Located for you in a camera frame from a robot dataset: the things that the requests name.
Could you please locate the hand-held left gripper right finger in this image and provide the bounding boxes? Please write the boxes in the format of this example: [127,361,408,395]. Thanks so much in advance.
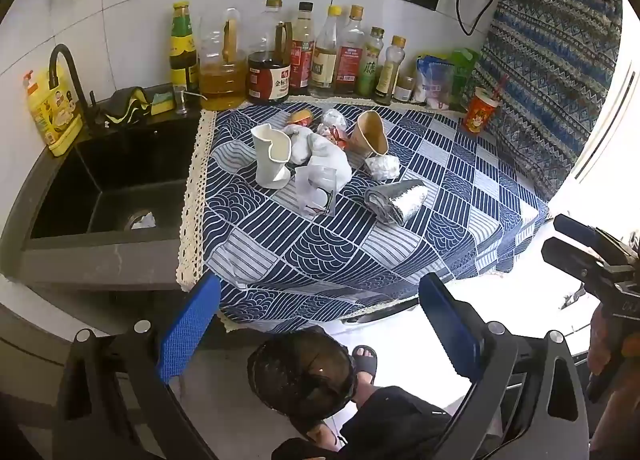
[419,272,591,460]

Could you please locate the black faucet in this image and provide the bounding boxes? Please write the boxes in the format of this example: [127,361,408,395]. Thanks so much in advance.
[48,44,107,129]

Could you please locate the person's leg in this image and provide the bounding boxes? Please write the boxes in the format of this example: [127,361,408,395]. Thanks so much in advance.
[352,347,386,408]

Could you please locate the person's right hand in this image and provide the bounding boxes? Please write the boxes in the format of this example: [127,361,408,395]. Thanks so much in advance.
[587,310,626,381]

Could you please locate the green plastic bottle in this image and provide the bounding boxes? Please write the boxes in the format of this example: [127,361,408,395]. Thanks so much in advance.
[356,26,386,98]

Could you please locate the red paper cup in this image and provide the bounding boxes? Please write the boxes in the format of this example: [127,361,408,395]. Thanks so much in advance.
[461,87,501,135]

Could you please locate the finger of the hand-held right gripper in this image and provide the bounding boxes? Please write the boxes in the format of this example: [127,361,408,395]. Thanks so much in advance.
[553,214,617,251]
[541,237,607,287]

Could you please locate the green seasoning packet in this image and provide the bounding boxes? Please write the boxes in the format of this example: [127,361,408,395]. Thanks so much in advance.
[447,47,480,110]

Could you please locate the black kitchen sink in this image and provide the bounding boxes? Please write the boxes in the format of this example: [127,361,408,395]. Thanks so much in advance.
[20,117,203,243]

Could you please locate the blue zigzag patterned cloth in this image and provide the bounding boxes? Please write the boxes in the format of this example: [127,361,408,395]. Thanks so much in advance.
[470,0,623,203]

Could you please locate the small seasoning jar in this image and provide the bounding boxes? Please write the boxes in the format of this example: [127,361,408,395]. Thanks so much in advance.
[394,74,417,103]

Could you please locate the sink drain strainer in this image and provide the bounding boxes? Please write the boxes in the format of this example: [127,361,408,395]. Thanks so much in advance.
[122,210,157,231]

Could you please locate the green glass bottle yellow label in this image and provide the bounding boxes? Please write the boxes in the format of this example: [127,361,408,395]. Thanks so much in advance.
[169,1,201,93]

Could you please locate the black slipper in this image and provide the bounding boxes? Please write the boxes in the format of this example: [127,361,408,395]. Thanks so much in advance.
[350,345,379,377]

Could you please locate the crushed white paper cup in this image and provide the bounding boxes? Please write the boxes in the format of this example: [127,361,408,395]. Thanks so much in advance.
[250,123,292,189]

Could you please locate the clear plastic bag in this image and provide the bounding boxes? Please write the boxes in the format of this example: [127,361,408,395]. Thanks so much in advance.
[295,165,338,218]

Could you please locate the blue patterned tablecloth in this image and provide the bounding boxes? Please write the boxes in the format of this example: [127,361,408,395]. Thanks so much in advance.
[176,94,551,335]

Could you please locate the slim bottle yellow cap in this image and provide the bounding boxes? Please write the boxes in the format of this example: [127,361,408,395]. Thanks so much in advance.
[374,36,407,106]

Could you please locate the dark yellow-edged dish cloth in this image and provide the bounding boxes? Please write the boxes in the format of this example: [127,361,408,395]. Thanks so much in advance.
[97,86,153,125]

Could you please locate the dark bottle red label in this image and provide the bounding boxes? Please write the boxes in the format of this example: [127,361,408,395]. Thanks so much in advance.
[289,1,316,95]

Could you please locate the brown paper cup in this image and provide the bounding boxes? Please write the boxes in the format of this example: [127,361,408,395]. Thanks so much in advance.
[348,110,389,158]

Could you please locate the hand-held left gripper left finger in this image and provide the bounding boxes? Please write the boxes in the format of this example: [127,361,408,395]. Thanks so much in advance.
[52,271,223,460]

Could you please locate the white paper towel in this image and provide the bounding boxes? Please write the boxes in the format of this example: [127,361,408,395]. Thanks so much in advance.
[302,132,353,191]

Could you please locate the yellow green sponge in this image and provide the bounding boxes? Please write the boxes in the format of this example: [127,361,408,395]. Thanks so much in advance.
[150,84,176,115]

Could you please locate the yellow dish soap bottle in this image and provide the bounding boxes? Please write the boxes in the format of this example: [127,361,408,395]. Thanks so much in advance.
[21,64,85,158]

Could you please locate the black shorts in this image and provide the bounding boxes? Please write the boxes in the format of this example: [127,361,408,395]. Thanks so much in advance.
[272,385,453,460]

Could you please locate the trash bin with black bag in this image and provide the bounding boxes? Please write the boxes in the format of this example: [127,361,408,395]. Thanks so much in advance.
[246,327,357,426]

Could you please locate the crumpled white tissue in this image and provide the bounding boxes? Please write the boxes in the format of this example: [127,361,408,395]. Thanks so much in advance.
[285,126,318,165]

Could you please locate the metal soap dispenser pump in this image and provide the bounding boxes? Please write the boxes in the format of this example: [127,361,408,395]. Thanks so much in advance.
[172,84,208,115]

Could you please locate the foil wrap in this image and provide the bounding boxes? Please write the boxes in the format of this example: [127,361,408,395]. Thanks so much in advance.
[363,179,428,227]

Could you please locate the clear bottle beige label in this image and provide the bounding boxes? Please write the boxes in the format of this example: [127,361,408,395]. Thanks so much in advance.
[308,4,343,99]

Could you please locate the clear red snack wrapper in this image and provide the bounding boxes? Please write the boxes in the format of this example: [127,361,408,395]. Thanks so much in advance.
[315,108,351,151]

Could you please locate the clear cooking oil jug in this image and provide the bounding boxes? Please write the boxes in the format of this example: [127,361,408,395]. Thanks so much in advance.
[199,7,249,111]

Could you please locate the clear bottle red label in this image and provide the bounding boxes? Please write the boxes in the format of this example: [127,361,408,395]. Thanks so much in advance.
[334,4,367,95]

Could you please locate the person's right forearm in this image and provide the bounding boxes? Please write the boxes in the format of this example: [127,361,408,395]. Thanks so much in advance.
[590,370,640,460]

